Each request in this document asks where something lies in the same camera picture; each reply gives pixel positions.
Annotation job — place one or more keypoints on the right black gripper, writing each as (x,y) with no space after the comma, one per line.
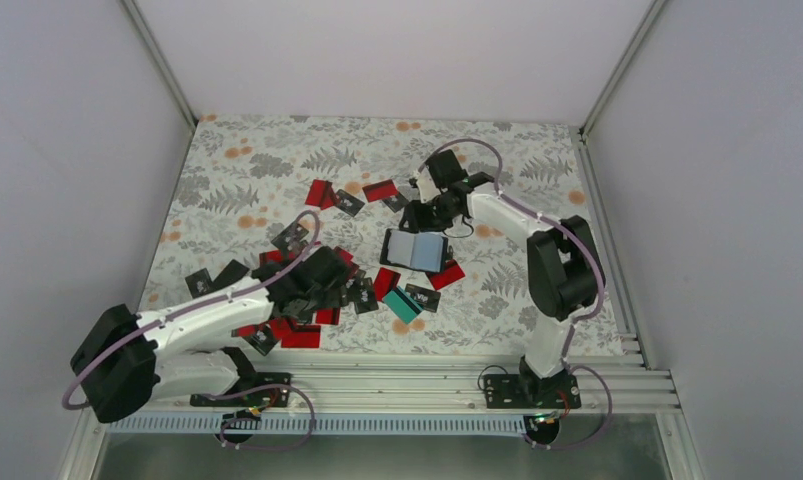
(417,223)

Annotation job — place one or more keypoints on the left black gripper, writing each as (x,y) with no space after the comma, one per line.
(331,291)

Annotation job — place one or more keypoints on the black card holder wallet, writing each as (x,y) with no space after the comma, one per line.
(424,252)

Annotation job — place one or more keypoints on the red striped card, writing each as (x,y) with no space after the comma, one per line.
(451,273)

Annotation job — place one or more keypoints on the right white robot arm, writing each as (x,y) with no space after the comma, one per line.
(564,278)

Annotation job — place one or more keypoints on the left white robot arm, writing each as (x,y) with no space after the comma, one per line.
(128,359)

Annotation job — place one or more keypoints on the small black card top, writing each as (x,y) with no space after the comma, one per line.
(396,202)

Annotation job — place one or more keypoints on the red card front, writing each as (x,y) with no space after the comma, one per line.
(305,339)

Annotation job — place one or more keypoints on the red black-stripe card top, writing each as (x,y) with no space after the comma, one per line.
(380,190)

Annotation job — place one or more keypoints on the red card middle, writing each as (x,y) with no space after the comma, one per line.
(385,281)

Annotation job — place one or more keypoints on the black card front left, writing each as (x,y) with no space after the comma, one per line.
(263,341)

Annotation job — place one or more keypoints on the black card near top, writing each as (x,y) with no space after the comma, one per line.
(348,203)

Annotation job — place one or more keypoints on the teal card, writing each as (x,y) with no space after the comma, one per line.
(402,305)

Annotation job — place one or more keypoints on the red card far left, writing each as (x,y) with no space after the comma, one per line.
(321,194)

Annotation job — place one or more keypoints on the black VIP card right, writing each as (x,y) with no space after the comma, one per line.
(428,299)

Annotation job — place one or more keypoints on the black vip card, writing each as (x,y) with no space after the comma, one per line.
(199,283)
(428,299)

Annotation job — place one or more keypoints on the black VIP card left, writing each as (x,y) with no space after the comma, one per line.
(199,283)

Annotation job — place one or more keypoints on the floral patterned table mat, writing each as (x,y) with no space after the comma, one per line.
(247,177)

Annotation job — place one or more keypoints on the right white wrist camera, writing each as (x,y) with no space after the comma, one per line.
(424,184)

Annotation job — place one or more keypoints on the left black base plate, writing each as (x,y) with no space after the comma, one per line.
(235,396)

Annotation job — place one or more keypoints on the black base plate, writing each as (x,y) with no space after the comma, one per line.
(235,396)
(504,391)

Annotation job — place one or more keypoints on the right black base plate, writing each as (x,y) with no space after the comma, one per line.
(504,391)

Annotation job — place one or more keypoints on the blue grey cable duct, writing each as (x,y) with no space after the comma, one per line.
(323,424)

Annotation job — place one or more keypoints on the aluminium rail frame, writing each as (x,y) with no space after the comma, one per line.
(630,426)

